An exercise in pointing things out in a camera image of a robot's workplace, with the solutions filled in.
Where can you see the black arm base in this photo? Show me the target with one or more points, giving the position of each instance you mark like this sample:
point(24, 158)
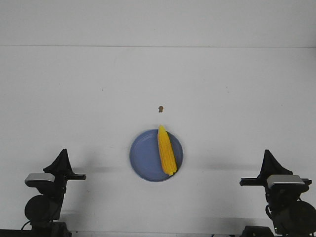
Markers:
point(257, 231)
point(55, 229)

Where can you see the yellow corn cob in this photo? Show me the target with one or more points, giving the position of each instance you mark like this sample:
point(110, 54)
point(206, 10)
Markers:
point(166, 154)

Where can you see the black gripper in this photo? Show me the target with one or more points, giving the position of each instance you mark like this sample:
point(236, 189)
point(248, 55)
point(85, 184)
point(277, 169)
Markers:
point(269, 166)
point(62, 170)

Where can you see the blue round plate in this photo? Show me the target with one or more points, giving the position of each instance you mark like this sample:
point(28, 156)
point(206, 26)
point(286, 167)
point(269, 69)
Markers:
point(144, 157)

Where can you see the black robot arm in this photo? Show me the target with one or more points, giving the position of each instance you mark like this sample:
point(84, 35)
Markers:
point(291, 216)
point(51, 185)

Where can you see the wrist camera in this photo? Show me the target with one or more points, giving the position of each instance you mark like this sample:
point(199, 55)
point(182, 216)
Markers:
point(279, 180)
point(35, 180)

